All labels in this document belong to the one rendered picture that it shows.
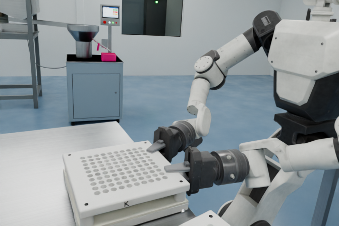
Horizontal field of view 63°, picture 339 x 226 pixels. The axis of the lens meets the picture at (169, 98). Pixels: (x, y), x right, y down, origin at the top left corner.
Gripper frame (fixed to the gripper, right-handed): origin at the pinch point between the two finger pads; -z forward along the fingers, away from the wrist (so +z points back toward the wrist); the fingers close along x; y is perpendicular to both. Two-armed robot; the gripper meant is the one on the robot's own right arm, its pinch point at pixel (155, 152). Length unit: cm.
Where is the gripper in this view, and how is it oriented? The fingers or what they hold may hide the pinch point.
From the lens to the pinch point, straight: 80.5
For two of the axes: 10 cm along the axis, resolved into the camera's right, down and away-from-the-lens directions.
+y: -8.6, -2.0, 4.8
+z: 5.1, -2.1, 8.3
